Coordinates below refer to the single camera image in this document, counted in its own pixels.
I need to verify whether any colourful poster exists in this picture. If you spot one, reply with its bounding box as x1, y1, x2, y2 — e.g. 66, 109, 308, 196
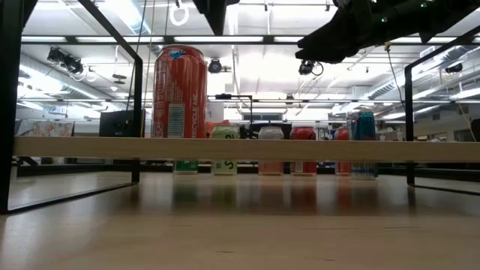
15, 119, 75, 137

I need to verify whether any silver and orange beverage can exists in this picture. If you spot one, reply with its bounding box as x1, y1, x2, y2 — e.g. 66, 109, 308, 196
257, 126, 285, 176

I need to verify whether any red can with QR code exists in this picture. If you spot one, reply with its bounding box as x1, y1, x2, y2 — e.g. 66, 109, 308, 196
334, 127, 353, 176

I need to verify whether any black metal shelf frame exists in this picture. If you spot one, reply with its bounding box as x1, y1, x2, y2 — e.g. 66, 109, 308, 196
0, 0, 480, 215

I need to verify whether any light green Sanzo can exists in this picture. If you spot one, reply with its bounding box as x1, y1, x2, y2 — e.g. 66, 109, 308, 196
211, 125, 240, 176

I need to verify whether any white hanging ring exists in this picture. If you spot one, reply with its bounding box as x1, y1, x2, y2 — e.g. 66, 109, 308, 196
168, 2, 191, 27

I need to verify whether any black rig frame with lights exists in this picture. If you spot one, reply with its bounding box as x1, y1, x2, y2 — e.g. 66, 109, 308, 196
20, 34, 480, 45

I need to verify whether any black box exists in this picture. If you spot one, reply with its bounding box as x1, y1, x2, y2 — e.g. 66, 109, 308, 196
99, 109, 146, 138

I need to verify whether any red can with black label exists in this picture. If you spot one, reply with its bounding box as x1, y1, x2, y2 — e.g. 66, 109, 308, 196
289, 126, 318, 176

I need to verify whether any orange fabric object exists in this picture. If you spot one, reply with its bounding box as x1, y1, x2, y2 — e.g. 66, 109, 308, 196
205, 119, 232, 139

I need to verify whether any red can recycle me print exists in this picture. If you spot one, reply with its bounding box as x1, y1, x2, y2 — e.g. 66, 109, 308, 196
151, 44, 209, 139

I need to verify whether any slim silver blue beverage can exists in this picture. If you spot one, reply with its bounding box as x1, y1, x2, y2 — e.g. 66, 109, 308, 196
346, 108, 379, 180

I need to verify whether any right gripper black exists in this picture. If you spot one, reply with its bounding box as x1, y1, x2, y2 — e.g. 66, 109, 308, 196
295, 0, 432, 64

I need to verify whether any yellow hanging rope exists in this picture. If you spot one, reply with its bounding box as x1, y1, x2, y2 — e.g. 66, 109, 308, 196
384, 41, 408, 110

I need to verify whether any dark green soda can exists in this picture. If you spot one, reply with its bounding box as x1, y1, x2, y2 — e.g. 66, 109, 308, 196
172, 160, 200, 175

